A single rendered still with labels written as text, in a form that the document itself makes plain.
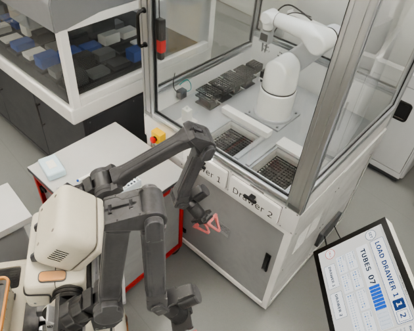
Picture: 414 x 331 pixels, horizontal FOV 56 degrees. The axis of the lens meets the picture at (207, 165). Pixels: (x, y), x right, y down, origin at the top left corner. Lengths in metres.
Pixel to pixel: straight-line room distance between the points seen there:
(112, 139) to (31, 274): 1.26
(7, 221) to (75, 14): 1.04
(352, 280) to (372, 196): 1.98
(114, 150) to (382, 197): 2.17
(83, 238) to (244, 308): 1.58
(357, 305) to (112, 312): 0.80
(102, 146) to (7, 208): 0.60
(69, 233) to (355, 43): 0.99
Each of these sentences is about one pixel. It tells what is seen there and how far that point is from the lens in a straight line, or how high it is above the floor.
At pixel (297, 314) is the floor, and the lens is 2.60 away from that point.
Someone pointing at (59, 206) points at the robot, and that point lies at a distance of 1.18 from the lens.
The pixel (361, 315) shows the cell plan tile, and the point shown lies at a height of 1.06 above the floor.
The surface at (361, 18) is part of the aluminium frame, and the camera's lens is 1.28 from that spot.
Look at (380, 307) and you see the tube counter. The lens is 1.43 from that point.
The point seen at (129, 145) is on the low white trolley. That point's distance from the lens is 2.29.
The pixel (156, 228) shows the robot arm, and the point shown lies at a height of 1.60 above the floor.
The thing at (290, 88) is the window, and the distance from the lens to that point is 1.50.
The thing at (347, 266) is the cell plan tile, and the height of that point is 1.06.
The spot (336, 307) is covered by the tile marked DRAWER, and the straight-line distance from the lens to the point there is 1.51.
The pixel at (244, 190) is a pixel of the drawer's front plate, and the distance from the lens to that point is 1.88.
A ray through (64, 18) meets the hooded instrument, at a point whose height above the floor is 1.42.
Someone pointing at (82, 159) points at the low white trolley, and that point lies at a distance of 2.24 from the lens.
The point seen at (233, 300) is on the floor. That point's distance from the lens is 2.56.
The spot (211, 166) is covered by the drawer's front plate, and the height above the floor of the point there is 0.91.
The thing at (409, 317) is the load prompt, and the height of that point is 1.17.
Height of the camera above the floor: 2.25
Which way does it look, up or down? 43 degrees down
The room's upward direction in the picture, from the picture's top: 5 degrees clockwise
